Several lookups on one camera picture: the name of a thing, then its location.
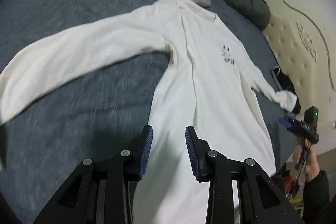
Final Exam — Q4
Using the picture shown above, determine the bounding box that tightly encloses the cream tufted headboard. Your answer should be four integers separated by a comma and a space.
257, 0, 336, 159

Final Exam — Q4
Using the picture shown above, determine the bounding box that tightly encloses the person's right hand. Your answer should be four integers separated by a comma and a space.
293, 141, 319, 182

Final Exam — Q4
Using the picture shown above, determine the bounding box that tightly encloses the clutter pile beside headboard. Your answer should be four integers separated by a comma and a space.
278, 164, 306, 211

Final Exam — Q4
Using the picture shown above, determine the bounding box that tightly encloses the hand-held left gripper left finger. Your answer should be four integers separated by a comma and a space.
33, 124, 153, 224

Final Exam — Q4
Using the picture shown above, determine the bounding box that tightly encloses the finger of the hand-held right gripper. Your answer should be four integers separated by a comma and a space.
279, 116, 293, 130

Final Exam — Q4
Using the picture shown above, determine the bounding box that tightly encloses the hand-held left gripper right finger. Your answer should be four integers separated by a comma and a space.
185, 126, 302, 224

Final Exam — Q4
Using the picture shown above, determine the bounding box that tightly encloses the person's right forearm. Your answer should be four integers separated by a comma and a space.
302, 170, 332, 224

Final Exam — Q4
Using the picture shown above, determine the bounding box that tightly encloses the white long-sleeve shirt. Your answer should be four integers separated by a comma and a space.
0, 0, 298, 224

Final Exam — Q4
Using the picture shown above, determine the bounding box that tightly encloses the folded black garment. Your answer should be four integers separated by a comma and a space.
273, 67, 301, 114

